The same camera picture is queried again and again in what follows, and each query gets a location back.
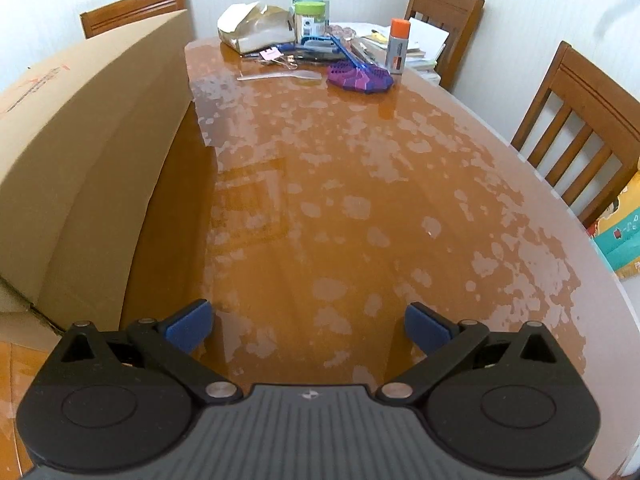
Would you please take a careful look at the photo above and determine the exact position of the purple fly swatter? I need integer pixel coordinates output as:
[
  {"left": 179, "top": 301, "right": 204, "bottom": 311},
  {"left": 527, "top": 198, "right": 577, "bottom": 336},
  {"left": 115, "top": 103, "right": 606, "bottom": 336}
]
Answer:
[{"left": 325, "top": 34, "right": 394, "bottom": 96}]

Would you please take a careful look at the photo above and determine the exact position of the orange cap spray can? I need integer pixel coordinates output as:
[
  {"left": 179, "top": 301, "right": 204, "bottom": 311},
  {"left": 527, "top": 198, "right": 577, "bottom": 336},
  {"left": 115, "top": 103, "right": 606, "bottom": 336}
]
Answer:
[{"left": 386, "top": 18, "right": 412, "bottom": 76}]

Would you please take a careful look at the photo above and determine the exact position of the blue stapler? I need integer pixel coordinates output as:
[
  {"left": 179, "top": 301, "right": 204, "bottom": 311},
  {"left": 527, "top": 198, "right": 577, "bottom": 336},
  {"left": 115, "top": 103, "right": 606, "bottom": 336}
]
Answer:
[{"left": 300, "top": 35, "right": 342, "bottom": 50}]

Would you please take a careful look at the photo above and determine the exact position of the green lid jar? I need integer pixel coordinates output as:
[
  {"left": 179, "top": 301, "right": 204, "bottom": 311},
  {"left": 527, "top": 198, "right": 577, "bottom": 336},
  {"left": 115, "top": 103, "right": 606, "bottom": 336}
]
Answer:
[{"left": 292, "top": 1, "right": 328, "bottom": 45}]

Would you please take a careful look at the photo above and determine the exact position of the colourful printed bag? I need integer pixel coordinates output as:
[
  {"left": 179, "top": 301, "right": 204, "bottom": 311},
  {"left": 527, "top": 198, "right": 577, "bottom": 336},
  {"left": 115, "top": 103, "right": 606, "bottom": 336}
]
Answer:
[{"left": 586, "top": 170, "right": 640, "bottom": 281}]

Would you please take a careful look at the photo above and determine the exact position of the wooden chair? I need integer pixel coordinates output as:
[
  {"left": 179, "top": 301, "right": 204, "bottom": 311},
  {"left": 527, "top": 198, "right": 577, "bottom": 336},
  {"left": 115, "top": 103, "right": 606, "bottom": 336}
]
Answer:
[
  {"left": 404, "top": 0, "right": 485, "bottom": 93},
  {"left": 510, "top": 41, "right": 640, "bottom": 228},
  {"left": 80, "top": 0, "right": 190, "bottom": 41}
]

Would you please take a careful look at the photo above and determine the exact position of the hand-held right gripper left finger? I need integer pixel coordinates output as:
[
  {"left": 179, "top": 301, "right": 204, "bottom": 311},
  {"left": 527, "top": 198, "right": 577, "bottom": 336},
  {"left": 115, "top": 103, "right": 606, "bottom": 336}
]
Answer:
[{"left": 60, "top": 298, "right": 239, "bottom": 404}]

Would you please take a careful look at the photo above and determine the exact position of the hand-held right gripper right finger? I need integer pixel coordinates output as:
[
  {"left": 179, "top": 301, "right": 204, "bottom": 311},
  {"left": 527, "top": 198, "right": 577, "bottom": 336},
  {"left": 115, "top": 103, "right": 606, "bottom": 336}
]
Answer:
[{"left": 375, "top": 302, "right": 564, "bottom": 404}]

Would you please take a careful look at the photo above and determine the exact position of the stack of papers and books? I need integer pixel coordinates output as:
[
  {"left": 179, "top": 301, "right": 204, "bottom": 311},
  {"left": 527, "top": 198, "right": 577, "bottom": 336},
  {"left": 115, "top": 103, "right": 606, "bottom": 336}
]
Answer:
[{"left": 330, "top": 20, "right": 449, "bottom": 75}]

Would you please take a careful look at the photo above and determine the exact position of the wooden desktop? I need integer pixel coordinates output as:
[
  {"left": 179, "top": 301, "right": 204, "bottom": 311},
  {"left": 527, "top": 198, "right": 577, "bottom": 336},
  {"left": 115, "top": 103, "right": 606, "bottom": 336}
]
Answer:
[{"left": 0, "top": 22, "right": 640, "bottom": 480}]

